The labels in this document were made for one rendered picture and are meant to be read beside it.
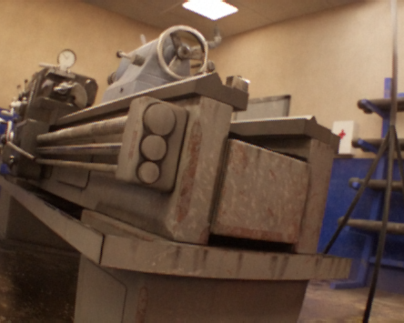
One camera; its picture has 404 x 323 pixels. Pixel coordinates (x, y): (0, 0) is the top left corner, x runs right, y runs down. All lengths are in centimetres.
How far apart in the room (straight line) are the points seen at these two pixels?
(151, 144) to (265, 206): 32
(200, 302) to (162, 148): 38
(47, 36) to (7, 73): 88
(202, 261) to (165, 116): 32
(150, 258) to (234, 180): 27
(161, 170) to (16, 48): 577
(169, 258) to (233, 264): 17
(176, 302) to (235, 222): 24
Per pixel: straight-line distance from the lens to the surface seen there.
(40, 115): 221
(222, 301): 107
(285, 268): 111
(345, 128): 468
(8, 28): 665
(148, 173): 90
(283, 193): 108
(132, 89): 152
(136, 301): 97
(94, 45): 690
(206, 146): 95
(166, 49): 164
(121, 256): 84
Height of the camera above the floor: 55
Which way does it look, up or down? 6 degrees up
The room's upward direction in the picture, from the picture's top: 11 degrees clockwise
